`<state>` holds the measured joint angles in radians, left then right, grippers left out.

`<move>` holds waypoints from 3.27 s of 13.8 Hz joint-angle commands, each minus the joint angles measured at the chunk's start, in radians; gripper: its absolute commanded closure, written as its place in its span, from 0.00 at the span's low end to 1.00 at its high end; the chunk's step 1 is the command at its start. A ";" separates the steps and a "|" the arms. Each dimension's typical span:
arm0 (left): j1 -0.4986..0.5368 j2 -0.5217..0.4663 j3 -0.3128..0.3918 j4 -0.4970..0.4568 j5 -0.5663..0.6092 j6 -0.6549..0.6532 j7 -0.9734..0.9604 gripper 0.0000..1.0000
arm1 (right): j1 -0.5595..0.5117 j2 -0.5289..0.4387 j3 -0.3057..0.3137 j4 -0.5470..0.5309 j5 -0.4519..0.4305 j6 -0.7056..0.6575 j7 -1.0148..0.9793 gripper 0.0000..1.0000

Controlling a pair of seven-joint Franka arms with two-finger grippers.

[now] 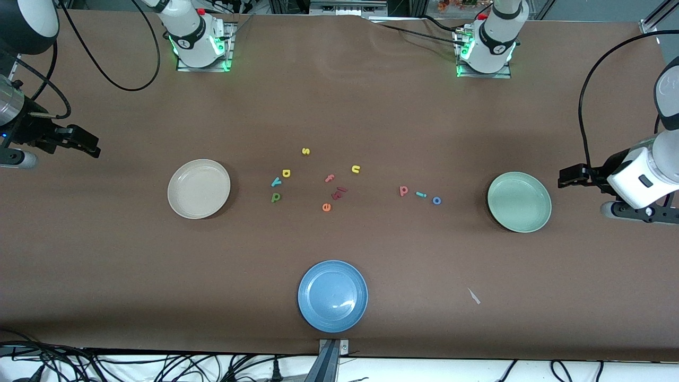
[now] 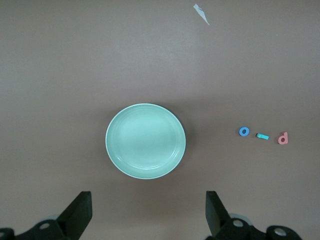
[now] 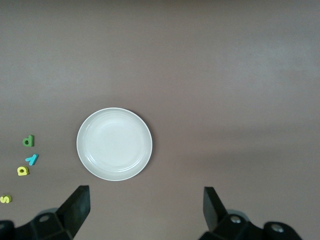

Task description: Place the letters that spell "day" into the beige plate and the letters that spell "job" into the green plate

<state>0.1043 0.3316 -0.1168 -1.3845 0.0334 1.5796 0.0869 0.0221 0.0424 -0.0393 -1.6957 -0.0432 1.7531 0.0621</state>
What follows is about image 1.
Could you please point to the small white paper scrap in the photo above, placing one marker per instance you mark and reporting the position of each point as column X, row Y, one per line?
column 474, row 296

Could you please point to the green round plate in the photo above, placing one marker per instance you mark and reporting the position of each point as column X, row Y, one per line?
column 519, row 202

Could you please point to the black power plug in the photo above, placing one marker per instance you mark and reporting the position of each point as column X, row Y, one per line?
column 276, row 372

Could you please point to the aluminium frame profile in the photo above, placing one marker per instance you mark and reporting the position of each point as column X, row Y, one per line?
column 655, row 21

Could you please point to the blue round plate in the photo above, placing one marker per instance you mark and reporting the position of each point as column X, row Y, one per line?
column 332, row 296

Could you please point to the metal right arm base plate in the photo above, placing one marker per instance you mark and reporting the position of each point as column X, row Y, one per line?
column 204, row 69

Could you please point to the beige round plate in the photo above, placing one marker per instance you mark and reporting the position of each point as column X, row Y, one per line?
column 199, row 189

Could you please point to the grey metal camera post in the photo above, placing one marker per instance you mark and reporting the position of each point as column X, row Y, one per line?
column 329, row 366

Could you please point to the brown paper table cover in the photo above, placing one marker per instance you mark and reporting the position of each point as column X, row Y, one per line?
column 339, row 106

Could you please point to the grey metal bar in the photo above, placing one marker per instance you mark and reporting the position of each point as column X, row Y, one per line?
column 345, row 8

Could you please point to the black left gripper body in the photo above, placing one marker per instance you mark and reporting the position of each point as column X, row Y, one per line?
column 598, row 174

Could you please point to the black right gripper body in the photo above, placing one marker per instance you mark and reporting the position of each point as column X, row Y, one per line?
column 31, row 132

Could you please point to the orange artificial flowers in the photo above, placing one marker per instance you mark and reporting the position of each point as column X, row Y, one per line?
column 456, row 4

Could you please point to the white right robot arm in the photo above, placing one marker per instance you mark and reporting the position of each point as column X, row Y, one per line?
column 193, row 37

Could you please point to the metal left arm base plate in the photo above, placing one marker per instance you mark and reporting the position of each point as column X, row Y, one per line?
column 485, row 75

